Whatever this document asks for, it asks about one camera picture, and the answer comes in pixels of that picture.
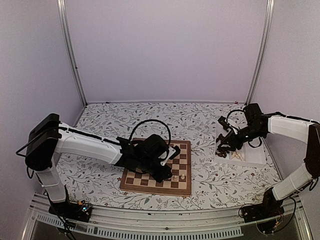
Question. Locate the pile of dark chess pieces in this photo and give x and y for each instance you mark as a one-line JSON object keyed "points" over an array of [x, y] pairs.
{"points": [[218, 152]]}

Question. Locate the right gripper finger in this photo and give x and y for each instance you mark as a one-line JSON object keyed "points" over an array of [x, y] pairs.
{"points": [[228, 147], [229, 138]]}

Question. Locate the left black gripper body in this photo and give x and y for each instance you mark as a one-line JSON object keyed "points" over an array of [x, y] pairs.
{"points": [[157, 176]]}

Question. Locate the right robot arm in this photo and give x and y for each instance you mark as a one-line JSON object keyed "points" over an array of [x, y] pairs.
{"points": [[294, 143]]}

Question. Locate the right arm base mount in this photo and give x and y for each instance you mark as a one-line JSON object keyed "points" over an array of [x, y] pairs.
{"points": [[262, 212]]}

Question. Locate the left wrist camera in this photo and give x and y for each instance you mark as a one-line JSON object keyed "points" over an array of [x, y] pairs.
{"points": [[170, 154]]}

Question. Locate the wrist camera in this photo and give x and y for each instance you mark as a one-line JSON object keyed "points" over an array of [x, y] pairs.
{"points": [[227, 126], [170, 154]]}

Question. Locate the left aluminium frame post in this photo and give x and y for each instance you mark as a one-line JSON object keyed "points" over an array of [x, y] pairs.
{"points": [[61, 6]]}

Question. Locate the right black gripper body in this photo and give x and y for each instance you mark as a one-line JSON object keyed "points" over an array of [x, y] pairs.
{"points": [[239, 143]]}

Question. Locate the aluminium frame post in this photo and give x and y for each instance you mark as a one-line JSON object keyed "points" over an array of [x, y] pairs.
{"points": [[267, 24], [61, 6]]}

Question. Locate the pile of light chess pieces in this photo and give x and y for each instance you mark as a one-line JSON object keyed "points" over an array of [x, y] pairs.
{"points": [[237, 155]]}

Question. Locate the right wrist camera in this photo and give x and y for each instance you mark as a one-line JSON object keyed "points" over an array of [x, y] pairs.
{"points": [[227, 126]]}

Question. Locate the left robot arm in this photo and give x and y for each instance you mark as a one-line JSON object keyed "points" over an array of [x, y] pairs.
{"points": [[52, 136]]}

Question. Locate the right aluminium frame post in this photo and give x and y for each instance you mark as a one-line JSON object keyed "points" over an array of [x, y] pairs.
{"points": [[267, 24]]}

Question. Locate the wooden chess board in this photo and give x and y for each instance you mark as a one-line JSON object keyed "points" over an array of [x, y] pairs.
{"points": [[139, 182]]}

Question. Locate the front aluminium rail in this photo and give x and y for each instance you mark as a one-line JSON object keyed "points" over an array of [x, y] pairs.
{"points": [[109, 223]]}

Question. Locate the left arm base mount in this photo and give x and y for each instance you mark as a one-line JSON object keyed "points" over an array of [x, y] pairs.
{"points": [[80, 211]]}

